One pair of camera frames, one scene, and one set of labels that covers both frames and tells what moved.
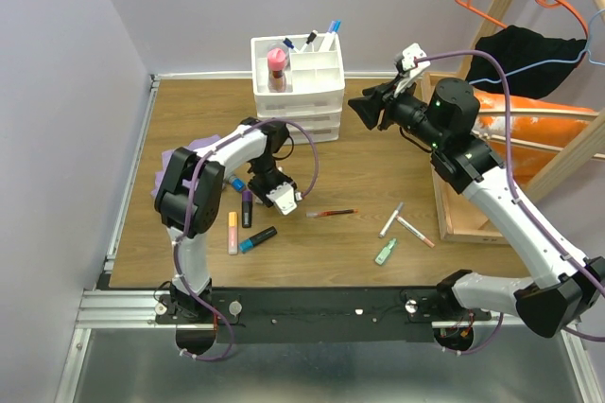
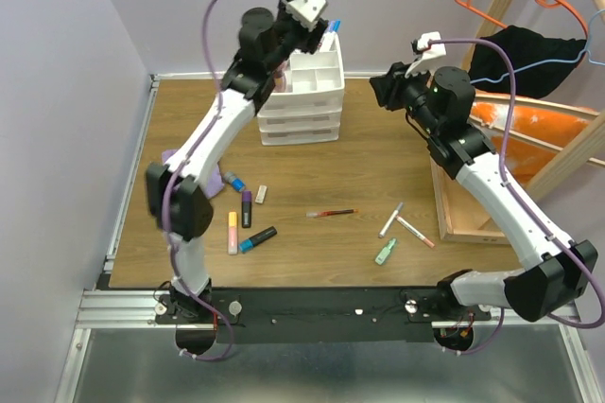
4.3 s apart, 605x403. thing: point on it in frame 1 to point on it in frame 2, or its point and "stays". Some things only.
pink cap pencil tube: x=277 y=57 stays
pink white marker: x=415 y=232 stays
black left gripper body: x=267 y=178 to x=291 y=36
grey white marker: x=390 y=220 stays
